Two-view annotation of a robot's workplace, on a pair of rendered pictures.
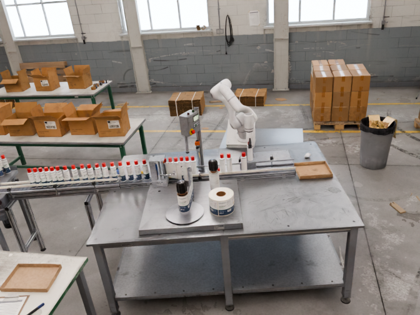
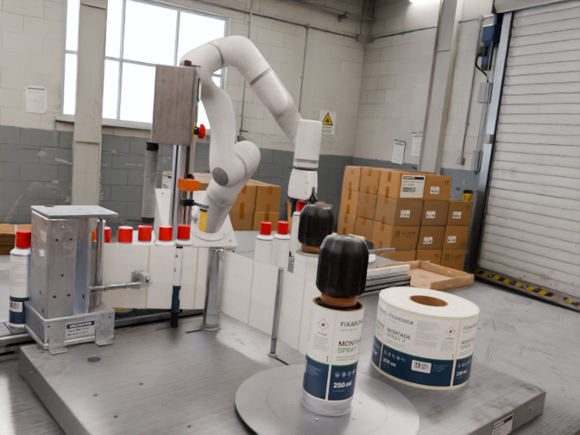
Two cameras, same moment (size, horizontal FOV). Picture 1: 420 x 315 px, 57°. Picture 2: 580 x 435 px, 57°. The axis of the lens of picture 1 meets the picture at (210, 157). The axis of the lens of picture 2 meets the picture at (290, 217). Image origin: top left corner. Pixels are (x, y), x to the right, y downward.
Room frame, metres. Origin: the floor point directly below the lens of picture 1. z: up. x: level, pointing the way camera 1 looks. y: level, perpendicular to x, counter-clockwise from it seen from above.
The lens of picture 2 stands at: (2.05, 0.89, 1.32)
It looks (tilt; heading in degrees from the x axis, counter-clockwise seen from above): 8 degrees down; 316
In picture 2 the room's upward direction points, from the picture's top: 6 degrees clockwise
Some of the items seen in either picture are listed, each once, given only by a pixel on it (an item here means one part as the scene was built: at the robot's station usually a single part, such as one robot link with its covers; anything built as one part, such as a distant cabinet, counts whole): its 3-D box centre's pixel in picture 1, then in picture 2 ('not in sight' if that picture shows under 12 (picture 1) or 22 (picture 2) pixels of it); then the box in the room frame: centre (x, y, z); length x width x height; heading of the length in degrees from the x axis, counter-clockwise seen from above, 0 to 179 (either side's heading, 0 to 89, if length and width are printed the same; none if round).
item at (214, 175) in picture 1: (214, 175); (311, 266); (2.90, -0.02, 1.03); 0.09 x 0.09 x 0.30
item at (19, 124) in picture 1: (20, 120); not in sight; (4.96, 2.47, 0.97); 0.44 x 0.38 x 0.37; 171
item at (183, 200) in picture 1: (182, 197); (336, 321); (2.59, 0.24, 1.04); 0.09 x 0.09 x 0.29
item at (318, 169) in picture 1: (312, 169); (424, 274); (3.15, -0.95, 0.85); 0.30 x 0.26 x 0.04; 88
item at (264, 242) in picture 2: (222, 164); (262, 256); (3.18, -0.11, 0.98); 0.05 x 0.05 x 0.20
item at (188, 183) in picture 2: (198, 157); (191, 236); (3.24, 0.11, 1.05); 0.10 x 0.04 x 0.33; 178
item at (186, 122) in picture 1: (190, 123); (177, 107); (3.27, 0.15, 1.38); 0.17 x 0.10 x 0.19; 143
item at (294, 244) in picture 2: (249, 150); (299, 230); (3.32, -0.39, 1.02); 0.05 x 0.05 x 0.20
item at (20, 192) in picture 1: (69, 220); not in sight; (3.23, 1.45, 0.47); 1.17 x 0.38 x 0.94; 88
